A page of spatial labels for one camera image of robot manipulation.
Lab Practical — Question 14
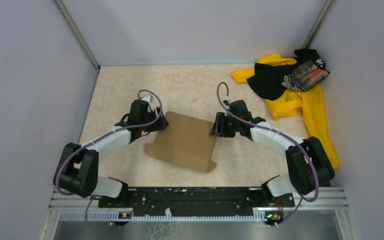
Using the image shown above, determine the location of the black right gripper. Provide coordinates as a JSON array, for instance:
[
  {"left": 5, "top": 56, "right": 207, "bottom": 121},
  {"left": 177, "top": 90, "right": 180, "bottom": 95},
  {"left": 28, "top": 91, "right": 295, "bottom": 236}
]
[{"left": 209, "top": 111, "right": 241, "bottom": 138}]

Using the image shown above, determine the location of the brown cardboard box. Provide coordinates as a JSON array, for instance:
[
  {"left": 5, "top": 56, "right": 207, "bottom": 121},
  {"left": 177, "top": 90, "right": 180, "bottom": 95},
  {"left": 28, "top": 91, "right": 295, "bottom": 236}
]
[{"left": 144, "top": 111, "right": 217, "bottom": 173}]

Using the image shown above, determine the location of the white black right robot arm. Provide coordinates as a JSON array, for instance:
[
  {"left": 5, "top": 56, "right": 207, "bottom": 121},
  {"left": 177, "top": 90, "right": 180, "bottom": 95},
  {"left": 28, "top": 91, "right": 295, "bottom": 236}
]
[{"left": 210, "top": 100, "right": 335, "bottom": 206}]

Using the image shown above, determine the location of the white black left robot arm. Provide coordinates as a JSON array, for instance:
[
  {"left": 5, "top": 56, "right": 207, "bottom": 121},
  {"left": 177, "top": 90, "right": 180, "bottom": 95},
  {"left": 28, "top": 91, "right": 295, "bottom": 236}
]
[{"left": 53, "top": 98, "right": 169, "bottom": 207}]

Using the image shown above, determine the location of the black cloth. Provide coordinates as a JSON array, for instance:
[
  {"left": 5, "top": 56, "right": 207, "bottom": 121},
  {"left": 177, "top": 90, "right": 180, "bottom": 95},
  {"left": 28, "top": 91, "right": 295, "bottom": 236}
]
[{"left": 246, "top": 49, "right": 321, "bottom": 101}]

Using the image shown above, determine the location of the yellow cloth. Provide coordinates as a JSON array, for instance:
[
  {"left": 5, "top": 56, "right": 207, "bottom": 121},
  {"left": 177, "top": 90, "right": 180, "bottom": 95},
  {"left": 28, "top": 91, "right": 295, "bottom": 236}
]
[{"left": 230, "top": 53, "right": 340, "bottom": 169}]

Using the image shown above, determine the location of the patterned grey pouch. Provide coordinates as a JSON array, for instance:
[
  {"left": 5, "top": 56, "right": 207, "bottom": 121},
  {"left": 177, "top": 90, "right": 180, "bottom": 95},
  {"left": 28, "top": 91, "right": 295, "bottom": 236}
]
[{"left": 281, "top": 58, "right": 330, "bottom": 92}]

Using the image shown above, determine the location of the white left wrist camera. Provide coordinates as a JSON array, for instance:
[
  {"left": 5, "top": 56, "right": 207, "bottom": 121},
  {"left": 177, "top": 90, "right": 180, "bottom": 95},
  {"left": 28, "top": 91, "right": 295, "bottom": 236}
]
[{"left": 140, "top": 94, "right": 156, "bottom": 113}]

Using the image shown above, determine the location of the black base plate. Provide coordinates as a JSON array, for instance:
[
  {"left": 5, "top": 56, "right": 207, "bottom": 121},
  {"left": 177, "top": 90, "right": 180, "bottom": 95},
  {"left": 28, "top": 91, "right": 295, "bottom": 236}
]
[{"left": 98, "top": 187, "right": 295, "bottom": 217}]

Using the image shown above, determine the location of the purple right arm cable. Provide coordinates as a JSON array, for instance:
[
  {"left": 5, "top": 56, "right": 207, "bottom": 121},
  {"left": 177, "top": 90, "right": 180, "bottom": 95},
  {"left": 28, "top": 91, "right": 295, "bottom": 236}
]
[{"left": 216, "top": 81, "right": 321, "bottom": 228}]

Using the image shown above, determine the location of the aluminium frame rail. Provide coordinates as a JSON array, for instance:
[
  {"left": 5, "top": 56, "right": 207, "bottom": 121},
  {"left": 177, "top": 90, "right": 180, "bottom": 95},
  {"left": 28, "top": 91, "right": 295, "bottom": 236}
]
[{"left": 40, "top": 187, "right": 360, "bottom": 240}]

